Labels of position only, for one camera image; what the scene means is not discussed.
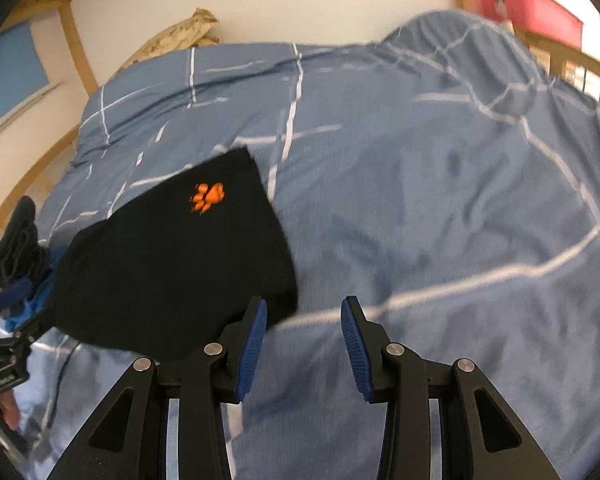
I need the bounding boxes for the blue wall board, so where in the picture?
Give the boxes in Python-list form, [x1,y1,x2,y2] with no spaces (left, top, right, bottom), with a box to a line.
[0,22,51,136]

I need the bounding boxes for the wooden railing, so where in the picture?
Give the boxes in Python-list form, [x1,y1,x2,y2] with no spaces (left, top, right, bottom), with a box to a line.
[450,0,600,116]

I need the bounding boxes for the person's left hand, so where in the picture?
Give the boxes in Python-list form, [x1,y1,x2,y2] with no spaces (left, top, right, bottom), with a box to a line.
[0,392,23,432]

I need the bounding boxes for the wooden bed frame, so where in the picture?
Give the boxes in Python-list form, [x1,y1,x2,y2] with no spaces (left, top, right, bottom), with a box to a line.
[0,0,112,261]

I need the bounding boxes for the black pants with orange print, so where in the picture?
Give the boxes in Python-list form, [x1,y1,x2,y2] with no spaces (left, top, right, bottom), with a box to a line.
[0,146,299,363]

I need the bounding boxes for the red storage box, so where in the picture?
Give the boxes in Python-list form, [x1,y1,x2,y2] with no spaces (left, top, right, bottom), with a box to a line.
[472,0,586,51]

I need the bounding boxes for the beige patterned pillow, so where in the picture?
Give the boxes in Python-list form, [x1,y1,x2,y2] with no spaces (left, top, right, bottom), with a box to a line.
[121,7,221,68]

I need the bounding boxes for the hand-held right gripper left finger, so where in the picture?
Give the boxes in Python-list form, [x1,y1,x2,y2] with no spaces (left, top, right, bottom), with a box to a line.
[47,296,268,480]

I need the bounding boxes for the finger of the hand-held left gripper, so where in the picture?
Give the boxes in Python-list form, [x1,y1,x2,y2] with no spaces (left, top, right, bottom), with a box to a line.
[0,282,40,311]
[5,294,55,333]

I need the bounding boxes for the blue checked duvet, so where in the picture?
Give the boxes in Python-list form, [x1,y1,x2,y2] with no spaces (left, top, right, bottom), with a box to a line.
[0,10,600,480]

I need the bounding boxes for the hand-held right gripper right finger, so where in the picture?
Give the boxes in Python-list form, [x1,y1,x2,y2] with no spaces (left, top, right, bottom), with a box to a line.
[340,295,562,480]

